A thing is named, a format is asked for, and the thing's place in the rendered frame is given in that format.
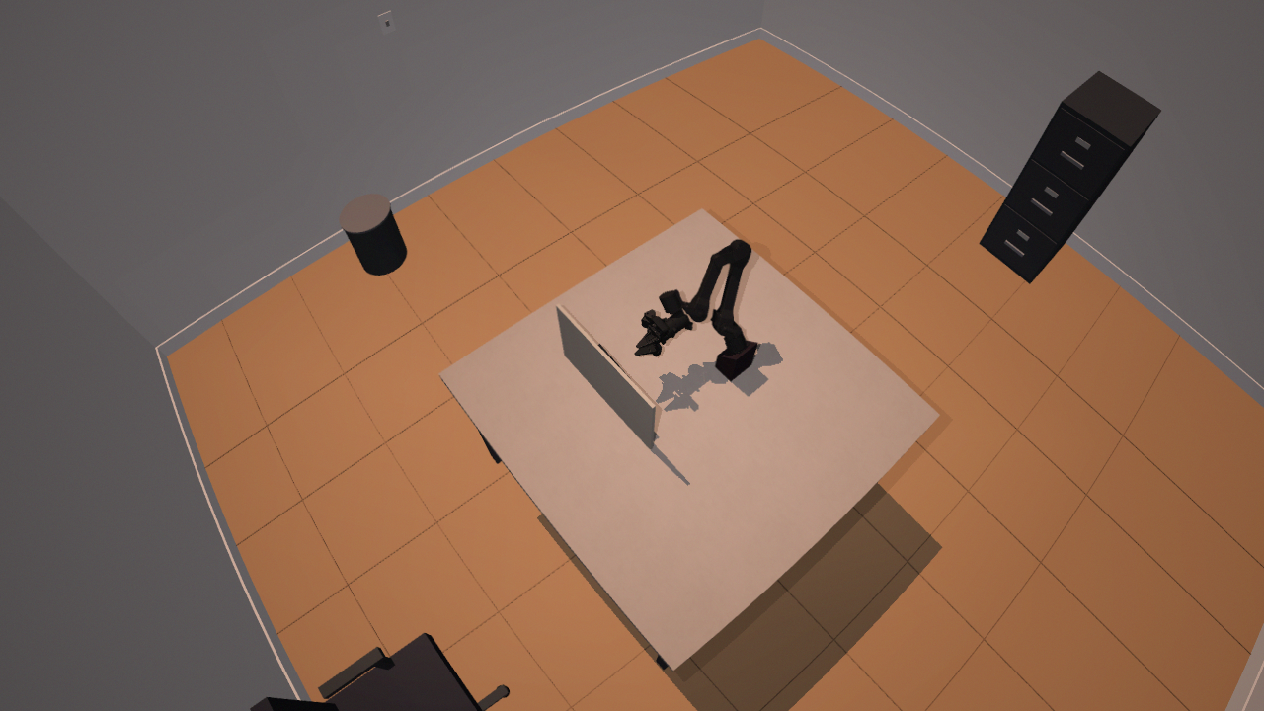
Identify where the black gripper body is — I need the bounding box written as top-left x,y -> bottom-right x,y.
650,316 -> 678,357

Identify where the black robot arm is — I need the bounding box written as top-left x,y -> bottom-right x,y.
659,240 -> 751,354

